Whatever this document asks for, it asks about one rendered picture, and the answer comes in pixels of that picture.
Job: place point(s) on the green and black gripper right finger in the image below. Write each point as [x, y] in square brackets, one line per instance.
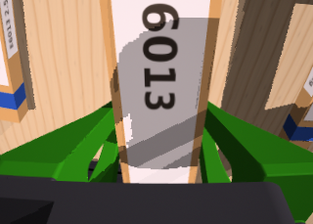
[256, 155]

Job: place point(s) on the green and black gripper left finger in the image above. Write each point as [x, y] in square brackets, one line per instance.
[65, 153]

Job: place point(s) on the tan cardboard box with blue bands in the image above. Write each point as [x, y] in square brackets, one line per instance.
[13, 105]

